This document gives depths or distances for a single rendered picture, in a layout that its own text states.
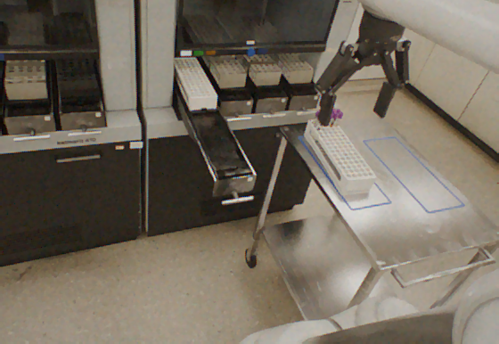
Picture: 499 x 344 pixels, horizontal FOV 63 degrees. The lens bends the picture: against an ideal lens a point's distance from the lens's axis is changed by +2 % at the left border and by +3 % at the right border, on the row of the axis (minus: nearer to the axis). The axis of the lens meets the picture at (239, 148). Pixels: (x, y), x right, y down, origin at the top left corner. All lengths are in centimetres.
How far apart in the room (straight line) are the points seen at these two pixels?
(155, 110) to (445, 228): 105
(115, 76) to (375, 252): 100
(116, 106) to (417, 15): 120
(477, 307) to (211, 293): 166
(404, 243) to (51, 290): 141
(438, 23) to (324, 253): 139
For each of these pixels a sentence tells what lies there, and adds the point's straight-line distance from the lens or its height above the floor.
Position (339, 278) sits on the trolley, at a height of 28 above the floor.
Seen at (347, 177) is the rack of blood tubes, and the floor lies 88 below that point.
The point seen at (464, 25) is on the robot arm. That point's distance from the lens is 50.
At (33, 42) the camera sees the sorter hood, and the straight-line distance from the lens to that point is 140.
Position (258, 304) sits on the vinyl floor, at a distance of 190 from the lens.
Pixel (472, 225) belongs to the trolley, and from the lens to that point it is 137.
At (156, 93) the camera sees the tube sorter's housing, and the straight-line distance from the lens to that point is 153.
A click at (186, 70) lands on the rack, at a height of 86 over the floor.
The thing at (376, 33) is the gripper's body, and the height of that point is 138.
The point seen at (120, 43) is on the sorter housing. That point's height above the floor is 101.
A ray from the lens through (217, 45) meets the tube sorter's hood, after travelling 148.
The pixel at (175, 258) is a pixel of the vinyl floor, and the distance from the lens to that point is 198.
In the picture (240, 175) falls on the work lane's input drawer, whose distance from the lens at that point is 120.
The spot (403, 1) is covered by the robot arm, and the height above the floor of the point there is 150.
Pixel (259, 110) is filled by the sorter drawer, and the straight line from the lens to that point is 161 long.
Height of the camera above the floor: 162
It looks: 39 degrees down
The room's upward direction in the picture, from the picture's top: 11 degrees clockwise
